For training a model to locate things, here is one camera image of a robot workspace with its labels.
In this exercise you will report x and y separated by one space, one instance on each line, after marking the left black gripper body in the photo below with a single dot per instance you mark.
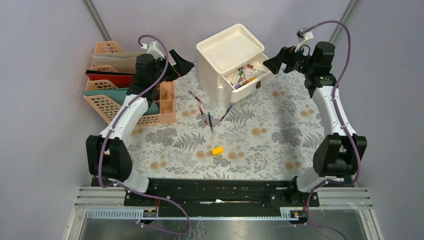
174 70

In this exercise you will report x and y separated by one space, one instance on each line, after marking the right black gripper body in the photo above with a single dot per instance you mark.
296 61

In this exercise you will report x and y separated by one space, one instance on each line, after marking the beige notebook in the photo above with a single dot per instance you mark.
122 62

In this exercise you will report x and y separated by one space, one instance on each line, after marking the red ring binder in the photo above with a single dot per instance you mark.
121 80

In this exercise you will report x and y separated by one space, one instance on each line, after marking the dark red capped marker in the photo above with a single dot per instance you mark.
256 68

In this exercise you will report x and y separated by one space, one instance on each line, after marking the teal folder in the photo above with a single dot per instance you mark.
118 95

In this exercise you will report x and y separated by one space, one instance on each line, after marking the white top drawer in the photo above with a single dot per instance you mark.
228 93

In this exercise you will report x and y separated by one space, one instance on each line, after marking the pink capped white marker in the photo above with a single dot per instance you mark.
243 74

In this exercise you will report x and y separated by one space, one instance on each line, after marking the white three-drawer cabinet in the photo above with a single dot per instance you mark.
223 52

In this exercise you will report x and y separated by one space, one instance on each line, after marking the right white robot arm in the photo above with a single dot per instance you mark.
340 153

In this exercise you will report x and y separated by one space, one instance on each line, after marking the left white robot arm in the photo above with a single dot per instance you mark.
107 155

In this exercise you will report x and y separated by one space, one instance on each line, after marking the peach plastic file organizer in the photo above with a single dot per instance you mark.
107 108

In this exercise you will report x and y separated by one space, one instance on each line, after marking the orange clear pen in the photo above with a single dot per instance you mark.
203 116

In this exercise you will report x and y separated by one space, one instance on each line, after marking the blue pen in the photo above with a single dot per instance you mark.
226 112

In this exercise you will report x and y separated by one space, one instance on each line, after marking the clear green pen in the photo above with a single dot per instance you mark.
210 122

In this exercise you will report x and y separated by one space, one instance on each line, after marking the floral table mat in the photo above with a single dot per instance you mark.
271 134

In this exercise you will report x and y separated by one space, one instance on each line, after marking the yellow eraser block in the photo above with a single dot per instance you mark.
217 151

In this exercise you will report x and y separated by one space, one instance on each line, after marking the aluminium corner frame post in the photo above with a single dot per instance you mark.
101 27

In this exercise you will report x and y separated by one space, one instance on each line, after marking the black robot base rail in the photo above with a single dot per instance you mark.
219 198

